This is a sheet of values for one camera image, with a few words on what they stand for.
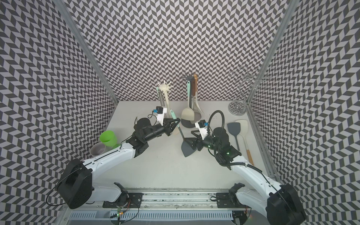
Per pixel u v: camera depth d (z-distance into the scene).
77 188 0.40
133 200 0.71
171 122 0.68
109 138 0.89
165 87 0.72
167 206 0.71
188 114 0.92
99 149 0.84
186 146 0.71
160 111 0.65
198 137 0.77
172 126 0.71
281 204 0.39
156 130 0.64
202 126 0.64
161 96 0.74
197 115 0.98
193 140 0.65
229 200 0.66
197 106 0.94
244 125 0.99
